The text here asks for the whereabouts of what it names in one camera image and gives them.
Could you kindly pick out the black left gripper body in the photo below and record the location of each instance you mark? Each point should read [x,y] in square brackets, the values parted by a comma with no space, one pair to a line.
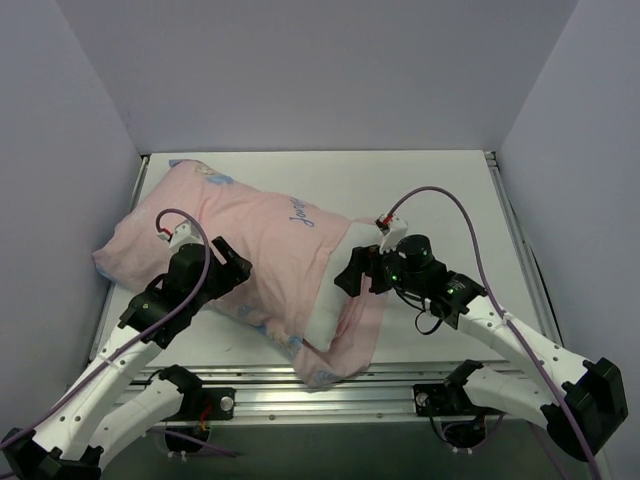
[220,270]

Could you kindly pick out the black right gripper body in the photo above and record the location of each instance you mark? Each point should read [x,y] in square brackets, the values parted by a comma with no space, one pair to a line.
[373,270]

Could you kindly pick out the pink and blue printed pillowcase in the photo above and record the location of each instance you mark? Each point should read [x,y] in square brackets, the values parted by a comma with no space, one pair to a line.
[296,249]

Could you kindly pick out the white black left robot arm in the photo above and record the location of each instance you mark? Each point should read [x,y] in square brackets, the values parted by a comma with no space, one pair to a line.
[84,430]

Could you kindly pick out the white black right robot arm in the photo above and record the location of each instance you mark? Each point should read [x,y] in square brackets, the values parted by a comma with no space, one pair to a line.
[578,402]

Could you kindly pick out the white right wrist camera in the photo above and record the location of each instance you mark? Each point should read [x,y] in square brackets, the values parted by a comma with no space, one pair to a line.
[393,230]

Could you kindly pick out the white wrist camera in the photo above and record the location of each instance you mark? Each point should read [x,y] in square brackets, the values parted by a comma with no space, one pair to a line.
[183,234]
[393,230]

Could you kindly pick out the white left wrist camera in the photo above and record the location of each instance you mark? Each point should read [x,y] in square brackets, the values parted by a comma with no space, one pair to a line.
[183,234]

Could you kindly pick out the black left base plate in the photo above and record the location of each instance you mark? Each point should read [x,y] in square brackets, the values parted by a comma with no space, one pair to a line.
[220,402]

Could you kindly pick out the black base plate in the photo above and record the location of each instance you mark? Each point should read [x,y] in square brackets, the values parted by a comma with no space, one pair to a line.
[433,399]
[220,402]

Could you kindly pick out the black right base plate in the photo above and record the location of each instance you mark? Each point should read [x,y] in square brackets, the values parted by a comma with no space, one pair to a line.
[433,399]

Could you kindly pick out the aluminium right side rail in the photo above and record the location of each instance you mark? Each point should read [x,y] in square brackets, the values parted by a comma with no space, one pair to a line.
[533,279]

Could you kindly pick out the aluminium front rail frame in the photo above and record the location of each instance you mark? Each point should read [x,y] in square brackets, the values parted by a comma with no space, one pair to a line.
[360,428]

